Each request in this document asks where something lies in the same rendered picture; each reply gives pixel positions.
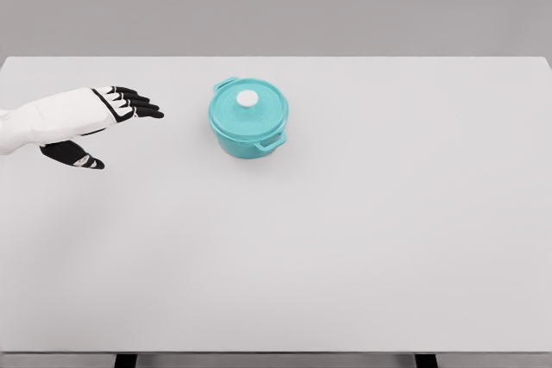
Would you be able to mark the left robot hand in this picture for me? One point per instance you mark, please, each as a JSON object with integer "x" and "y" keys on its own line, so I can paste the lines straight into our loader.
{"x": 73, "y": 114}

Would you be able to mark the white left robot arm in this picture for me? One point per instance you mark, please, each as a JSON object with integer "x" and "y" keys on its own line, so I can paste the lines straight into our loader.
{"x": 13, "y": 129}

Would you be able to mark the teal pot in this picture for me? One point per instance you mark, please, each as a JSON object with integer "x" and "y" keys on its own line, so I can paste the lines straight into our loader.
{"x": 246, "y": 141}

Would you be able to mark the teal lid with white knob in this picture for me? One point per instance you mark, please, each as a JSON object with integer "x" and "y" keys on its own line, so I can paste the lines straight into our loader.
{"x": 249, "y": 108}

